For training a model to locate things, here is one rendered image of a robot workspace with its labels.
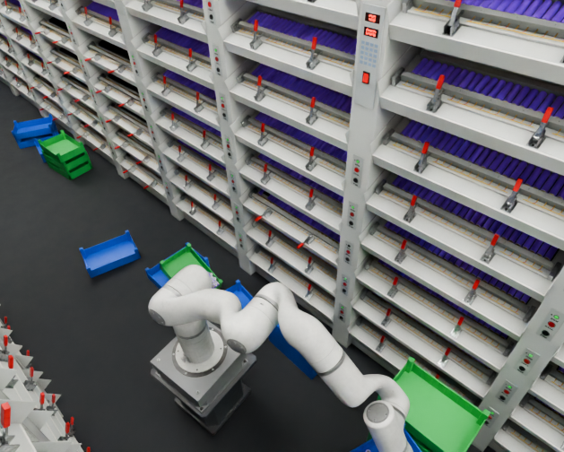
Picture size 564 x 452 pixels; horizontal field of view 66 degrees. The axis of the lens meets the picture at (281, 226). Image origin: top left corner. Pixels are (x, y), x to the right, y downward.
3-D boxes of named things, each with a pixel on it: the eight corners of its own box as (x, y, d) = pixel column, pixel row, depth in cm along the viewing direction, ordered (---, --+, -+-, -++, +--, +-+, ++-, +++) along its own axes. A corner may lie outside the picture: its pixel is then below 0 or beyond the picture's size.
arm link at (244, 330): (187, 295, 156) (154, 327, 147) (170, 270, 151) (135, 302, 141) (290, 323, 122) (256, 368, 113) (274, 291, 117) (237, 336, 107)
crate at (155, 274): (168, 297, 241) (164, 287, 236) (147, 278, 252) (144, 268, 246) (210, 267, 257) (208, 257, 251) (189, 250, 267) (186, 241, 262)
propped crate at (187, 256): (221, 286, 245) (223, 281, 239) (193, 308, 235) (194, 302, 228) (188, 248, 252) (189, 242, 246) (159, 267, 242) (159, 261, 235)
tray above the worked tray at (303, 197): (342, 237, 173) (336, 219, 162) (241, 177, 205) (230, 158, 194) (372, 200, 178) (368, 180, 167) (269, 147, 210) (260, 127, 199)
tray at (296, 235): (339, 270, 186) (335, 260, 179) (245, 209, 219) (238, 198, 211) (367, 236, 191) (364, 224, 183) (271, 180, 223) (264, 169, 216)
